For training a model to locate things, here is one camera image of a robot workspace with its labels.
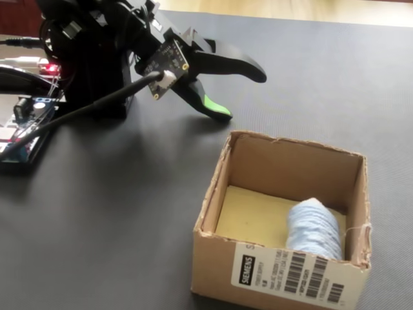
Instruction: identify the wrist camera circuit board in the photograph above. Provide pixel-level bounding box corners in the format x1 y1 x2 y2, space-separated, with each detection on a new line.
134 39 192 100

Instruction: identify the dark grey table mat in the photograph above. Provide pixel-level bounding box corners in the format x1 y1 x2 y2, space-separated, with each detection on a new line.
0 9 413 310

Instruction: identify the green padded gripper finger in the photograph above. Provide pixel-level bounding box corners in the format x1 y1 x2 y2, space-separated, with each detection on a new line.
173 79 233 123

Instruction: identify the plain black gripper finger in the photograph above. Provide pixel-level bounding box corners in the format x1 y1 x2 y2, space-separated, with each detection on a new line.
194 50 268 84

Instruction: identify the open cardboard box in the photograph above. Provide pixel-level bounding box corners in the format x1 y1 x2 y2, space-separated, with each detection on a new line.
190 129 372 310

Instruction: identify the servo driver board red LED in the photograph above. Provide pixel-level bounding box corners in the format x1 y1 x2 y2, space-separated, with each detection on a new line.
37 63 63 76

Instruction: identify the black camera cable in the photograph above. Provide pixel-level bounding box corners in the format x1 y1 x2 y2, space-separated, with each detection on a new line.
0 71 164 162

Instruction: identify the black power plug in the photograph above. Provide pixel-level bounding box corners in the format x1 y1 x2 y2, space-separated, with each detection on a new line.
0 37 41 48

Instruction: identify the blue circuit board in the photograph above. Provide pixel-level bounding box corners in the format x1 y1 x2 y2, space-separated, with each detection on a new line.
0 96 65 174

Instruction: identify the black base wire bundle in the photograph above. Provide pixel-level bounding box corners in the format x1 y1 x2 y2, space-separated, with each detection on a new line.
0 64 52 96

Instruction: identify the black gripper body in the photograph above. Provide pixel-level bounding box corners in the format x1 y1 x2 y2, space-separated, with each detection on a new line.
163 26 216 84

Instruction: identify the light blue yarn-wrapped block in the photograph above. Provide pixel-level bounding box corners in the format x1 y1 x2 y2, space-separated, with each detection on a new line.
285 197 343 261

